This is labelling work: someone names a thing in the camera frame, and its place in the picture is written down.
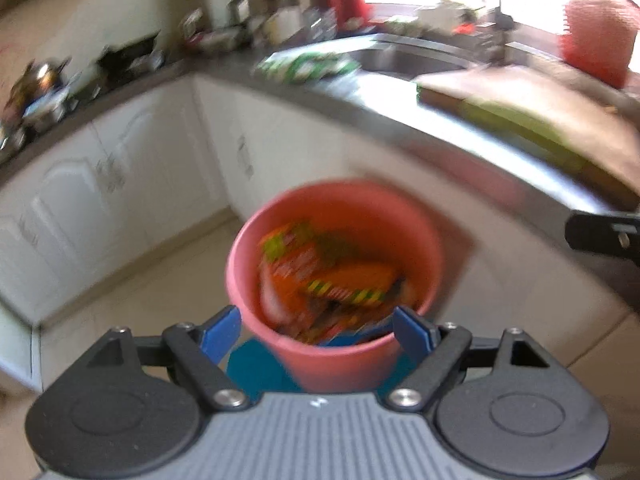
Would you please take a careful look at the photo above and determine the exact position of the teal mat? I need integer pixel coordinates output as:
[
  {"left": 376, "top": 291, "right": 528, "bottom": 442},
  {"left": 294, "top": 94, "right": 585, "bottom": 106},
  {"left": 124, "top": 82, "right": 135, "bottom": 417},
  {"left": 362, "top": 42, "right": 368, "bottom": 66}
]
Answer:
[{"left": 225, "top": 340, "right": 421, "bottom": 404}]

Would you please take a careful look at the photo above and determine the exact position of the wooden cutting board green handle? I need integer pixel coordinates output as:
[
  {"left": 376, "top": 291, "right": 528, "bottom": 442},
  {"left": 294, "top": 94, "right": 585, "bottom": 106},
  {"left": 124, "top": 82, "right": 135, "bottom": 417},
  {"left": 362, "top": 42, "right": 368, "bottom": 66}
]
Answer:
[{"left": 415, "top": 67, "right": 640, "bottom": 201}]

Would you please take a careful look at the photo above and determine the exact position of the white rag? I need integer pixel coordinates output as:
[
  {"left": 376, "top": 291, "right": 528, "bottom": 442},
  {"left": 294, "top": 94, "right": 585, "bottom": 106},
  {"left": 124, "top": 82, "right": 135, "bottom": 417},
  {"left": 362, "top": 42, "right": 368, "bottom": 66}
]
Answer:
[{"left": 415, "top": 2, "right": 471, "bottom": 29}]

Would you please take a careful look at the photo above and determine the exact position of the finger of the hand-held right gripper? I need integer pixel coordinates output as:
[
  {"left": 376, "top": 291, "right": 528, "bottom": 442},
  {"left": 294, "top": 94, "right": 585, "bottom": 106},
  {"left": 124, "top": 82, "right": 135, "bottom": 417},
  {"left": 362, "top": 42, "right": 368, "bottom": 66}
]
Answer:
[{"left": 564, "top": 210, "right": 640, "bottom": 261}]

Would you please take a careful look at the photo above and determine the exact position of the steel steamer pot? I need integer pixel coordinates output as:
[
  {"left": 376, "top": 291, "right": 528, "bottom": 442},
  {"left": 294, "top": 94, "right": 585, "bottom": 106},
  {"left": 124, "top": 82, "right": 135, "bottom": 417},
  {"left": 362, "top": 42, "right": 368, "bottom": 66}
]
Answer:
[{"left": 10, "top": 57, "right": 71, "bottom": 111}]

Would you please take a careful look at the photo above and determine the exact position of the red plastic bucket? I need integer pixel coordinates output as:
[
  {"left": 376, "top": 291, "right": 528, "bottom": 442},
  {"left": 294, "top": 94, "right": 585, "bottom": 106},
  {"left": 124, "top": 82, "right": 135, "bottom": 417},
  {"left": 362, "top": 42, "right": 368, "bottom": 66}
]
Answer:
[{"left": 225, "top": 180, "right": 443, "bottom": 393}]

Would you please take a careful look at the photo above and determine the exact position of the orange snack bag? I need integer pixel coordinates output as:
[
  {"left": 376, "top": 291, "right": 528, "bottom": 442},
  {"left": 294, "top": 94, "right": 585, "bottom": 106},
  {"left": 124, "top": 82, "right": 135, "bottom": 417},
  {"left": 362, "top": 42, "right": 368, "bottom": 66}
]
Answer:
[
  {"left": 295, "top": 260, "right": 401, "bottom": 311},
  {"left": 257, "top": 220, "right": 333, "bottom": 321}
]

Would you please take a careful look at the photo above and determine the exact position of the stainless steel sink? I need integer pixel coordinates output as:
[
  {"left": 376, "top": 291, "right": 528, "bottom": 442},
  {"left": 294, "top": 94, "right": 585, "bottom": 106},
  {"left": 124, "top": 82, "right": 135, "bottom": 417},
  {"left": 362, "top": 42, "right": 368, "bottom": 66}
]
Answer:
[{"left": 350, "top": 35, "right": 481, "bottom": 79}]

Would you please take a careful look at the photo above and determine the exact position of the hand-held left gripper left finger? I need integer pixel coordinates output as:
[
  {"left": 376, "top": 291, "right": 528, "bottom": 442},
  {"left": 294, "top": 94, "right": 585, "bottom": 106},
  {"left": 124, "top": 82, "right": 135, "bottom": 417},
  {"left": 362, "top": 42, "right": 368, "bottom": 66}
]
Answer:
[{"left": 75, "top": 305, "right": 249, "bottom": 411}]

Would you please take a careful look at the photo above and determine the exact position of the red lattice basket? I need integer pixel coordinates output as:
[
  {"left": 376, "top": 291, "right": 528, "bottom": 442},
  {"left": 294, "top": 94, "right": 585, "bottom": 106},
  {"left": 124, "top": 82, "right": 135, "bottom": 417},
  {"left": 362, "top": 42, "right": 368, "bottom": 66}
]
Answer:
[{"left": 555, "top": 0, "right": 640, "bottom": 90}]

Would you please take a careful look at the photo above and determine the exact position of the white mug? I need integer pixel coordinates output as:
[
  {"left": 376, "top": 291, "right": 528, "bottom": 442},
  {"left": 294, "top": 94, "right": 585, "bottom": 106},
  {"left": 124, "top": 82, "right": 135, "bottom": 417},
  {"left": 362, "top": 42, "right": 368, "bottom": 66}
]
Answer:
[{"left": 265, "top": 10, "right": 306, "bottom": 44}]

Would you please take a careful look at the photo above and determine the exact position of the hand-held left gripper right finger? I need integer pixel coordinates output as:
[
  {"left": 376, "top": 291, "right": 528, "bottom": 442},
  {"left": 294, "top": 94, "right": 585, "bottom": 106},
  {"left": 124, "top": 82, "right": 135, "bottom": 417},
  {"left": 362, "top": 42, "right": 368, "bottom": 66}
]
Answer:
[{"left": 386, "top": 306, "right": 553, "bottom": 411}]

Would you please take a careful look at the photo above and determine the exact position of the large green white knitted cloth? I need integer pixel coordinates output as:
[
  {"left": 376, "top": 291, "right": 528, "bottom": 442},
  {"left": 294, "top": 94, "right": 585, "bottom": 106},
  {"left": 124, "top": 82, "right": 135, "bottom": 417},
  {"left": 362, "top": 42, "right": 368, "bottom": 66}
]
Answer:
[{"left": 255, "top": 50, "right": 361, "bottom": 84}]

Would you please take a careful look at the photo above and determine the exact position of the black wok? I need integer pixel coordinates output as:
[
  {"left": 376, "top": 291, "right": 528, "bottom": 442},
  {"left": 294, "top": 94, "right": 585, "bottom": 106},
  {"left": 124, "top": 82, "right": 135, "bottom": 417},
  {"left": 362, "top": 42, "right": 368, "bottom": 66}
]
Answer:
[{"left": 97, "top": 35, "right": 161, "bottom": 74}]

